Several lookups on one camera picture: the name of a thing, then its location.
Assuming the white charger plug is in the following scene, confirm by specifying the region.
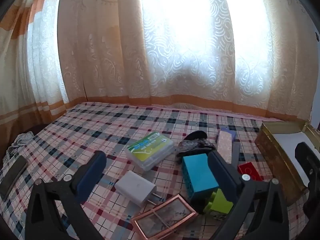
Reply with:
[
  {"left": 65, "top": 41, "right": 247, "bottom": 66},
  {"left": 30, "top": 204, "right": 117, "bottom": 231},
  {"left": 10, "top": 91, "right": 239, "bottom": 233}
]
[{"left": 114, "top": 170, "right": 162, "bottom": 208}]

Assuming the black sequined baby shoe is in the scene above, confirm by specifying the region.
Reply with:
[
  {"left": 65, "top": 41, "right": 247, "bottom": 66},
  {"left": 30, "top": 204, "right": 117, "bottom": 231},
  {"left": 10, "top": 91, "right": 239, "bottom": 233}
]
[{"left": 176, "top": 131, "right": 216, "bottom": 164}]

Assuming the pink speckled box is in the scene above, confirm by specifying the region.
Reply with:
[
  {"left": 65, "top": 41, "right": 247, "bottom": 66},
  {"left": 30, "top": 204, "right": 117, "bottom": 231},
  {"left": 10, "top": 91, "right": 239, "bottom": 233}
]
[{"left": 216, "top": 131, "right": 234, "bottom": 165}]

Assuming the plaid bedsheet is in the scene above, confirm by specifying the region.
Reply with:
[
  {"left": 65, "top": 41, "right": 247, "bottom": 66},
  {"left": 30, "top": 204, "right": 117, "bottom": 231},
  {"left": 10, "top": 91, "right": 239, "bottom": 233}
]
[{"left": 0, "top": 102, "right": 320, "bottom": 240}]

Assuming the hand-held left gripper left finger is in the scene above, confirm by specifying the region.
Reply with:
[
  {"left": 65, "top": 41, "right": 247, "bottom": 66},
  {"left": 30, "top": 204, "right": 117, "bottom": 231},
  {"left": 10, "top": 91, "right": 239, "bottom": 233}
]
[{"left": 25, "top": 151, "right": 108, "bottom": 240}]

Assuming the dark smartphone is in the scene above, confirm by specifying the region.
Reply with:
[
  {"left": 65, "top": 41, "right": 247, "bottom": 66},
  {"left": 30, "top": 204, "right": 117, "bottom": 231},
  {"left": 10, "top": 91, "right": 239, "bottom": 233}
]
[{"left": 0, "top": 155, "right": 29, "bottom": 202}]

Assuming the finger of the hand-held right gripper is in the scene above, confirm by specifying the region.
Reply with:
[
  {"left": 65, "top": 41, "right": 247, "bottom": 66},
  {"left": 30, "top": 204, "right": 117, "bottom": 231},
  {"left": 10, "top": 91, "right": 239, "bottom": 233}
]
[{"left": 294, "top": 142, "right": 320, "bottom": 193}]

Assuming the white lace cloth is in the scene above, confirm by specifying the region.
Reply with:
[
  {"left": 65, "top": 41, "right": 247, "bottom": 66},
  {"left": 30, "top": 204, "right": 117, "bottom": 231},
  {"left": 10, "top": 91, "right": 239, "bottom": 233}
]
[{"left": 2, "top": 133, "right": 34, "bottom": 163}]

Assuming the purple toy block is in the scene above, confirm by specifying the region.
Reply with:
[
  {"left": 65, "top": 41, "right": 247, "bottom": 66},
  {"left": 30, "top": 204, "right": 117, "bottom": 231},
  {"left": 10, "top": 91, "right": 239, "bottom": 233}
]
[{"left": 220, "top": 127, "right": 237, "bottom": 140}]

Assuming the red toy block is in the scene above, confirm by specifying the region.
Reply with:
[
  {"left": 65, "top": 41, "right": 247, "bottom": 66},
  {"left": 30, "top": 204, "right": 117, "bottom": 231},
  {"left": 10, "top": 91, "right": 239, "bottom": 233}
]
[{"left": 237, "top": 162, "right": 264, "bottom": 182}]

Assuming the clear plastic box green label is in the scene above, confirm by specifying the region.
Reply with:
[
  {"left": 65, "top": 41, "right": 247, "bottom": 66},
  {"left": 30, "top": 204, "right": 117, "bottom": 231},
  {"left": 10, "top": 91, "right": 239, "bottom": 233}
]
[{"left": 126, "top": 131, "right": 175, "bottom": 172}]

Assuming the gold tin box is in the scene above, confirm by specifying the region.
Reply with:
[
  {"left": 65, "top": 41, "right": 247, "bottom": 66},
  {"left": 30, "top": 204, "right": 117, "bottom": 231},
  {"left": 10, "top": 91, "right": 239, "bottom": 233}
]
[{"left": 254, "top": 120, "right": 320, "bottom": 207}]

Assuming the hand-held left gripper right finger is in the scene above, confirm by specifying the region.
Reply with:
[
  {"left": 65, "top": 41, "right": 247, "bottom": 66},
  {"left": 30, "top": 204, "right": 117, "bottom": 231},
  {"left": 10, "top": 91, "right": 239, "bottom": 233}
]
[{"left": 208, "top": 151, "right": 288, "bottom": 240}]

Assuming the green toy block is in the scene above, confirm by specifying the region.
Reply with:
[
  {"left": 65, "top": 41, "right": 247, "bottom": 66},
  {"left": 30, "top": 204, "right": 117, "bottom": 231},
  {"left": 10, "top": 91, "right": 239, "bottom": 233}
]
[{"left": 203, "top": 188, "right": 234, "bottom": 215}]

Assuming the beige lace curtain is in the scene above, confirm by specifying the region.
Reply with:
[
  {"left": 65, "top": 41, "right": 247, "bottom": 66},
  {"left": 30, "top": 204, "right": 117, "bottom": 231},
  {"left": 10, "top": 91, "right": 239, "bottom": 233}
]
[{"left": 0, "top": 0, "right": 318, "bottom": 130}]

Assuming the copper picture frame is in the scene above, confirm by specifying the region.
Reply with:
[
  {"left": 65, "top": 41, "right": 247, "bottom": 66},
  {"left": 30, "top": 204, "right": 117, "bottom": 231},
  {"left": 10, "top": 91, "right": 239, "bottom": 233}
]
[{"left": 131, "top": 194, "right": 199, "bottom": 240}]

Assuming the teal toy block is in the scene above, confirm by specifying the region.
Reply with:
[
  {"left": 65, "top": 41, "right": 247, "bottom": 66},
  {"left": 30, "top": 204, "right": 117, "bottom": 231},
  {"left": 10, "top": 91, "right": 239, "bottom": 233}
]
[{"left": 181, "top": 153, "right": 220, "bottom": 204}]

